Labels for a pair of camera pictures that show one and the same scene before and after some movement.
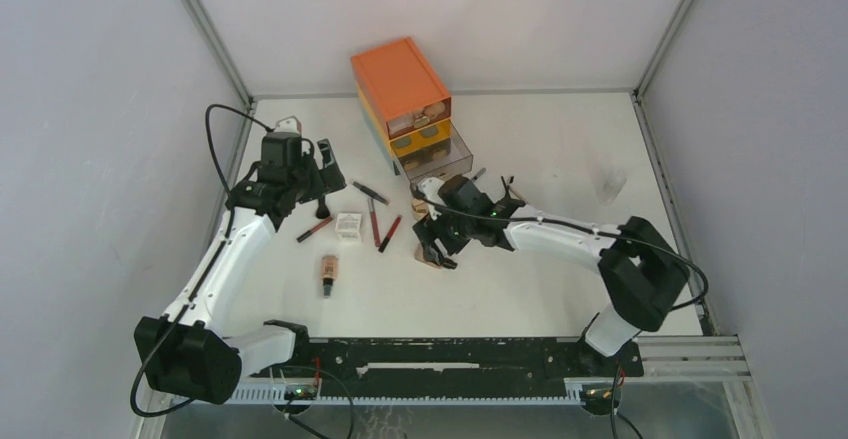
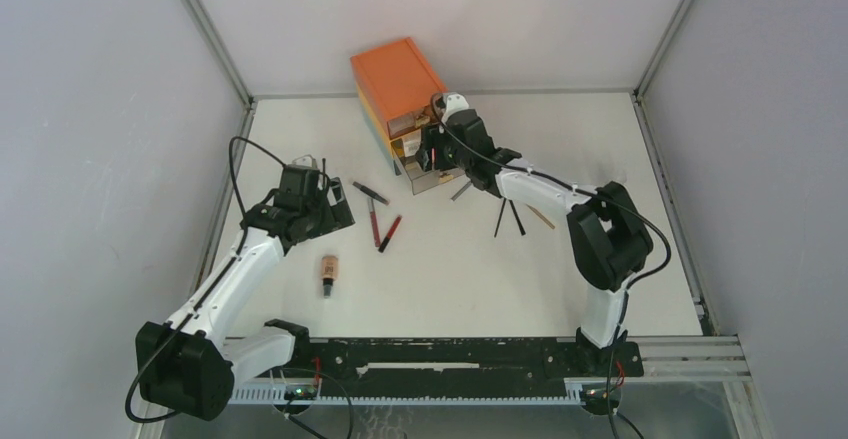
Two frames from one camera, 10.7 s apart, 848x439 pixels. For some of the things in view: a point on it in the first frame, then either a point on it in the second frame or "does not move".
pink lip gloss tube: (375, 226) does not move
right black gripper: (429, 229) to (433, 138)
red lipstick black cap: (391, 232) does not move
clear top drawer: (418, 119) does not move
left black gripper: (326, 180) to (336, 216)
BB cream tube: (329, 273) does not move
